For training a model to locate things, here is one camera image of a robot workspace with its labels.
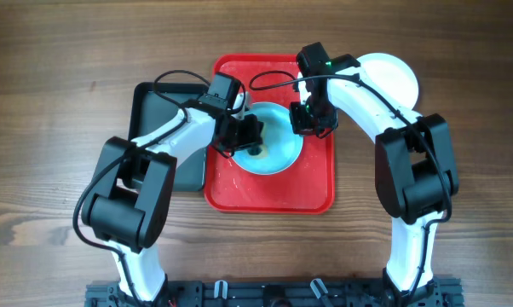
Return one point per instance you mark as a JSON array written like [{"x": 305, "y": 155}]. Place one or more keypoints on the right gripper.
[{"x": 300, "y": 128}]

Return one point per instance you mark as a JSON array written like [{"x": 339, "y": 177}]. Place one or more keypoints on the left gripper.
[{"x": 246, "y": 125}]

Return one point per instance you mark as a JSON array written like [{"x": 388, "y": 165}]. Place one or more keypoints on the green yellow sponge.
[{"x": 258, "y": 151}]

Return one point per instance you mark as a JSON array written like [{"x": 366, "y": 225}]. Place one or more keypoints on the light blue plate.
[{"x": 281, "y": 146}]

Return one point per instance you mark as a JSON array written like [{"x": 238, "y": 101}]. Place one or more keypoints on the white plate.
[{"x": 392, "y": 76}]

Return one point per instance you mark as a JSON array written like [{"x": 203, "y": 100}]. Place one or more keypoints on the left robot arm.
[{"x": 127, "y": 201}]

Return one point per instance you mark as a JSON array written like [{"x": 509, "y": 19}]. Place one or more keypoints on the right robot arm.
[{"x": 415, "y": 170}]

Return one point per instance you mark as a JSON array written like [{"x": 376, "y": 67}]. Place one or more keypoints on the black water tray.
[{"x": 150, "y": 112}]

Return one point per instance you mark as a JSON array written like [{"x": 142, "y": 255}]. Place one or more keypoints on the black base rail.
[{"x": 352, "y": 292}]

